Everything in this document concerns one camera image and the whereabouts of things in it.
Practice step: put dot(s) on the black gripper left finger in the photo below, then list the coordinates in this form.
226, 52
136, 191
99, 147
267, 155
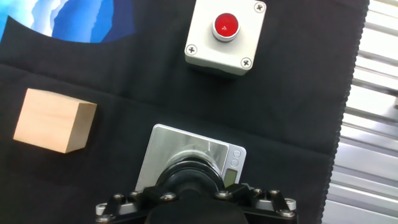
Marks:
140, 196

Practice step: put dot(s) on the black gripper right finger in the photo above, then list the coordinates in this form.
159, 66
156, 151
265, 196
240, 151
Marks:
273, 202

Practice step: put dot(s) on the black jar lid with knob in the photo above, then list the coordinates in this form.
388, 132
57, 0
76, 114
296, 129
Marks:
189, 177

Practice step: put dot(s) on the clear glass jar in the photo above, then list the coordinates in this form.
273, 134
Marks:
192, 155

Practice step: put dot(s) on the silver digital scale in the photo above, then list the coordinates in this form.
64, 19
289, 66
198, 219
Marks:
161, 146

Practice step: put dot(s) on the black cloth with blue print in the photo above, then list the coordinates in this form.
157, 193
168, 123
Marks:
186, 102

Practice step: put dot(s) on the light wooden cube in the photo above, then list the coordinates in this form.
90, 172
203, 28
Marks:
46, 119

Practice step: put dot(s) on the white box with red button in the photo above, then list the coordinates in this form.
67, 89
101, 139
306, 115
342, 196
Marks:
205, 49

